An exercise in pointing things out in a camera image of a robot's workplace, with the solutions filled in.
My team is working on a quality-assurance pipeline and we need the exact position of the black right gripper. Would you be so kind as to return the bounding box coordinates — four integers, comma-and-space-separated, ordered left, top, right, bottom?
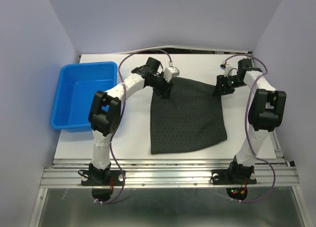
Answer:
211, 74, 246, 96

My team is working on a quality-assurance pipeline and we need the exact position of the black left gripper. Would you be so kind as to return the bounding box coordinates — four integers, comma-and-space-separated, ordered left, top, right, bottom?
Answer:
150, 72, 174, 99

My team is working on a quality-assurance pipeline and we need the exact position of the black dotted skirt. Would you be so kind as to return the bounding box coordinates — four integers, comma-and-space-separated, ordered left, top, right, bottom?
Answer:
150, 77, 227, 154

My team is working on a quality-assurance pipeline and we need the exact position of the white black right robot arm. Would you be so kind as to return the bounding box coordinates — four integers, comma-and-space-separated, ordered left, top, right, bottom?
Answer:
212, 58, 287, 183

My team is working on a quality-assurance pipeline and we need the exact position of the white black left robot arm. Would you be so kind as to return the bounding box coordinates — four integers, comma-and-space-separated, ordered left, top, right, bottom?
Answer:
85, 57, 180, 185

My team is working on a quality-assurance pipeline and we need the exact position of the blue plastic bin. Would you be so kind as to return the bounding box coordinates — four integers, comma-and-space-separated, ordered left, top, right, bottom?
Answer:
50, 61, 118, 132

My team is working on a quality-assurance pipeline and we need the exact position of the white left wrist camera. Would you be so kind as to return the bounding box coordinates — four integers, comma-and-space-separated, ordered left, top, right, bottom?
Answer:
163, 61, 180, 82

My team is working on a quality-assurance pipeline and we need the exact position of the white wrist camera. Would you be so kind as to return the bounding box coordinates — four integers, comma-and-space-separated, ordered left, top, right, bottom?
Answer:
163, 61, 180, 82
220, 61, 234, 77

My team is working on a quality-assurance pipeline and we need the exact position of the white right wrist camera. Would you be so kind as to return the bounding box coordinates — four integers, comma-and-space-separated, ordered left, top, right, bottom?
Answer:
220, 61, 234, 77

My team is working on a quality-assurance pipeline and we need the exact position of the right side aluminium rail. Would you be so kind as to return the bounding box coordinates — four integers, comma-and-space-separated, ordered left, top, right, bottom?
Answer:
246, 50, 289, 163

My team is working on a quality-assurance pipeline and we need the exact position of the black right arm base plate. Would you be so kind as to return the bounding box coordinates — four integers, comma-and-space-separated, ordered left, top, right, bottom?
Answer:
210, 169, 257, 185

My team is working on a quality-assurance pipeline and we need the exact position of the aluminium table edge rail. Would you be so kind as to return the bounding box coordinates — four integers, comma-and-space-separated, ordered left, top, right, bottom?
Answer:
40, 158, 300, 189

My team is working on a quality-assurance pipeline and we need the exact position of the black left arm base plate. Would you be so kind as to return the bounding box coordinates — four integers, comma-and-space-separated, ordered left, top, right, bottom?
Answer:
78, 169, 125, 187

